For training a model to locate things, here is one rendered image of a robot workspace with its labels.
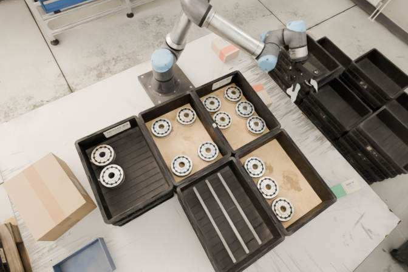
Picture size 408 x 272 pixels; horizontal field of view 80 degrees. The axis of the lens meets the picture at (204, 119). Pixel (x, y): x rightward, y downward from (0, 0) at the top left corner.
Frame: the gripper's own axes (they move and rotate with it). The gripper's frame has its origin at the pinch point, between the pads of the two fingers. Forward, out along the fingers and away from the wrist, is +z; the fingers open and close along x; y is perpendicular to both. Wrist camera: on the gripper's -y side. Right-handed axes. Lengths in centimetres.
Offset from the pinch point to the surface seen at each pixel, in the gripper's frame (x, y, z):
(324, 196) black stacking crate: 10.6, -18.0, 41.3
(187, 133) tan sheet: 54, 26, 5
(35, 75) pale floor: 142, 187, -35
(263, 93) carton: 0.6, 34.1, 3.8
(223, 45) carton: 5, 65, -26
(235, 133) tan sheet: 31.4, 18.2, 12.4
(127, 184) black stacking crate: 90, 18, 14
